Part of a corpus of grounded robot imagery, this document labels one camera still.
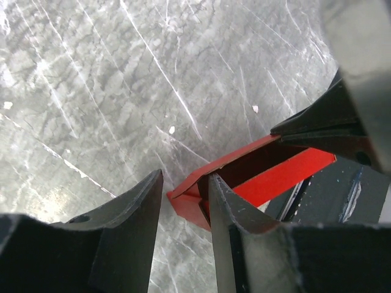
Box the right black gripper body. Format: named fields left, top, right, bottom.
left=320, top=1, right=390, bottom=175

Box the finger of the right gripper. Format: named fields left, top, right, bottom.
left=271, top=78, right=360, bottom=136
left=281, top=128, right=379, bottom=167

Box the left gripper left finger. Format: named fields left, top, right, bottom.
left=1, top=170, right=163, bottom=292

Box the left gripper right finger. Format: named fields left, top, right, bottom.
left=208, top=175, right=390, bottom=292

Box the red paper box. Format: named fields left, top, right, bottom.
left=167, top=136, right=336, bottom=231

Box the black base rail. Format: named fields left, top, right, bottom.
left=260, top=157, right=390, bottom=224

